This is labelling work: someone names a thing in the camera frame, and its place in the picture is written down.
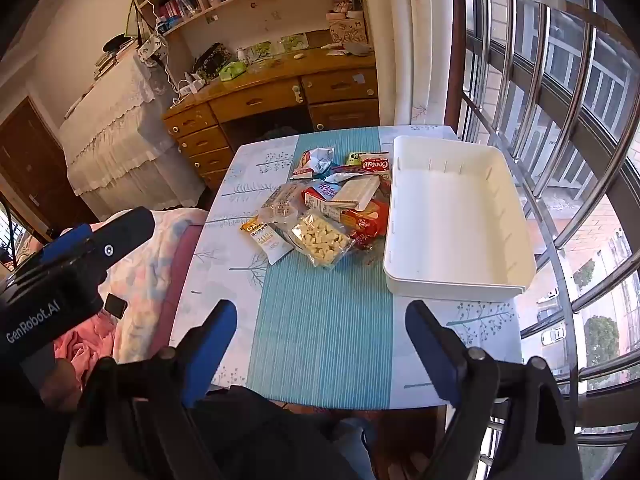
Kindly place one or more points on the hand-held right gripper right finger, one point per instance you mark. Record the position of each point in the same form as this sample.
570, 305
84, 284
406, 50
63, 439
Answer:
430, 355

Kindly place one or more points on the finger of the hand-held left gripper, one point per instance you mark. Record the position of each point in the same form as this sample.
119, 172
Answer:
125, 227
65, 240

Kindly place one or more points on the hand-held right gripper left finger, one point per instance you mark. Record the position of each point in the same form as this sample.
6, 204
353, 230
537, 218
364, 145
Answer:
215, 350

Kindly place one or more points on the clear white bun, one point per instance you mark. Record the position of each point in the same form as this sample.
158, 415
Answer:
267, 242

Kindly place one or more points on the white plastic tray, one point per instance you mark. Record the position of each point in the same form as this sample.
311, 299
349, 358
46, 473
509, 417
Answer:
450, 220

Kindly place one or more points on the red orange snack packet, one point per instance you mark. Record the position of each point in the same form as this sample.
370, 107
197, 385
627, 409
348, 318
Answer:
367, 222

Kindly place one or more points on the clear packet with label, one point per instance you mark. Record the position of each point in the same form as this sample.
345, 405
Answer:
280, 202

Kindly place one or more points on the orange blue biscuit packet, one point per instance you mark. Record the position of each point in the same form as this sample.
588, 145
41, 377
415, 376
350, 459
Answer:
320, 197

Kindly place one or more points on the clear bag of pale snacks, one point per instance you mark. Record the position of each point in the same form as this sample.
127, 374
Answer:
320, 240

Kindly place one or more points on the person's left hand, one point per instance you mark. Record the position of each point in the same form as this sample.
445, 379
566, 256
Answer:
57, 385

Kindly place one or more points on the pink white bed blanket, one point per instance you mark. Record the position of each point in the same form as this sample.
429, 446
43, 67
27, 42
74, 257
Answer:
140, 280

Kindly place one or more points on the small black device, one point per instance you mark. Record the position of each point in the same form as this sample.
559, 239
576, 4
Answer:
114, 305

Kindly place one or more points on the brown wooden door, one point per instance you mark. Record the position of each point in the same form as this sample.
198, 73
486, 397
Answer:
30, 160

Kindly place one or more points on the white lace cloth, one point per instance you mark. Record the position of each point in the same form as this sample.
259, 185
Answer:
115, 130

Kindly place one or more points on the person's legs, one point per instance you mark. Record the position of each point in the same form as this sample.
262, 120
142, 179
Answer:
280, 435

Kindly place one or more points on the printed tablecloth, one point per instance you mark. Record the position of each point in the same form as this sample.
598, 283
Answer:
320, 320

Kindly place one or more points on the white car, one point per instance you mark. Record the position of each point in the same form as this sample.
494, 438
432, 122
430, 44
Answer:
552, 335

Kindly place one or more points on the white power strip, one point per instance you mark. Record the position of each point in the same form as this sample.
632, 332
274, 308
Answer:
192, 85

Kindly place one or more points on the green tree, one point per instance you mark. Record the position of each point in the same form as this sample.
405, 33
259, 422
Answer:
600, 340

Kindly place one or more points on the stack of papers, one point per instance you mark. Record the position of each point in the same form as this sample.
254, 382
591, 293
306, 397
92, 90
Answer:
110, 55

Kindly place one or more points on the white wafer packet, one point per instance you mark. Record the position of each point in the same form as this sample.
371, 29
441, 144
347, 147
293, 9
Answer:
357, 191

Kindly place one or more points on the wooden desk with drawers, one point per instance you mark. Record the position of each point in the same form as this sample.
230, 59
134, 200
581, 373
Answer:
260, 100

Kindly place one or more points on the black floral bag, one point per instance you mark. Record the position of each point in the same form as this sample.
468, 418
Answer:
212, 60

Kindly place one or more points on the green tissue pack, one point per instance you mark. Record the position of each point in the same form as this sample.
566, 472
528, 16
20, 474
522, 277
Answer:
232, 71

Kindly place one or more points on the red white cake packet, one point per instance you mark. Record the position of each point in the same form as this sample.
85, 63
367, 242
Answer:
306, 161

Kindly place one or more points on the green snack packet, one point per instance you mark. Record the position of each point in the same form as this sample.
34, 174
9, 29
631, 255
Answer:
356, 158

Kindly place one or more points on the white drawer lock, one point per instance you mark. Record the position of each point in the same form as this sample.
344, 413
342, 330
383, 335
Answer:
297, 92

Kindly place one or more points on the green floral card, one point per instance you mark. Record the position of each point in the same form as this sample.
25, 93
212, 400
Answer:
260, 50
293, 41

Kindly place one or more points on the row of red books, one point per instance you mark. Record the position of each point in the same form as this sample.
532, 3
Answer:
175, 7

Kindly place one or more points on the wooden bookshelf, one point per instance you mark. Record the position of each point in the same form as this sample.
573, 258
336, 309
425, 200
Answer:
260, 10

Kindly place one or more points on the grey cap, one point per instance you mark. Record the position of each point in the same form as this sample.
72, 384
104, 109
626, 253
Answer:
357, 49

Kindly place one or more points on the metal window grille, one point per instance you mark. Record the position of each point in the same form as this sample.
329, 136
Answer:
550, 85

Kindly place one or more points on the printed cardboard box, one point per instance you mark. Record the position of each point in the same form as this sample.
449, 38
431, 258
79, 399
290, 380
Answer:
347, 32

